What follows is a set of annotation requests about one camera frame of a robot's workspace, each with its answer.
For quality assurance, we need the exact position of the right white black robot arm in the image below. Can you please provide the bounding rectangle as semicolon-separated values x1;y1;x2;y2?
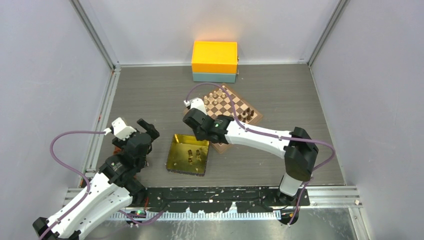
182;108;319;206

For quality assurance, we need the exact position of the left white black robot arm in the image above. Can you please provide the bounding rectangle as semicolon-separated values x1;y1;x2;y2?
32;117;160;240

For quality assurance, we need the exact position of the brown cloth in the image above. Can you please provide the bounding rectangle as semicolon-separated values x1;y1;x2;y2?
112;147;123;156

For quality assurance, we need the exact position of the wooden chessboard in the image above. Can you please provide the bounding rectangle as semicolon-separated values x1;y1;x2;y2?
183;83;263;154

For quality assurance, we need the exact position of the yellow transparent tray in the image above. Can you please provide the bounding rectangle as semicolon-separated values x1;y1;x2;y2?
165;134;210;177

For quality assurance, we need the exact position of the grey-blue box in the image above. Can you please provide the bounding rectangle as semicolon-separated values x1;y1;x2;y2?
192;72;237;83

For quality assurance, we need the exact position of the yellow box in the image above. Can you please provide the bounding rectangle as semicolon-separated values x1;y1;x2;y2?
191;40;239;74

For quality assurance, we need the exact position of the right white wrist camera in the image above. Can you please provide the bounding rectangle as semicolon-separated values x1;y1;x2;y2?
189;97;207;115

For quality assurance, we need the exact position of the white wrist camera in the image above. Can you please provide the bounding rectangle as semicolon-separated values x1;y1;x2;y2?
110;117;136;141
189;97;207;115

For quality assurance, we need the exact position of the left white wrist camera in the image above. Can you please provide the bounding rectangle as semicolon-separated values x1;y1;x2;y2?
110;117;136;141

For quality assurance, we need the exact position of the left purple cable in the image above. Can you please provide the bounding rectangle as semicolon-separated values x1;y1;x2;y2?
39;130;167;240

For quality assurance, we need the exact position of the purple cable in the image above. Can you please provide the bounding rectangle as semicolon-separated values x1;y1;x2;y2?
184;82;336;228
39;130;167;240

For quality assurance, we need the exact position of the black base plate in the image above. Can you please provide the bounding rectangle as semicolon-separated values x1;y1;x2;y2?
129;186;310;213

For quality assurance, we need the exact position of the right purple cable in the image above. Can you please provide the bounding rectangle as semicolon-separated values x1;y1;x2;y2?
184;82;336;228

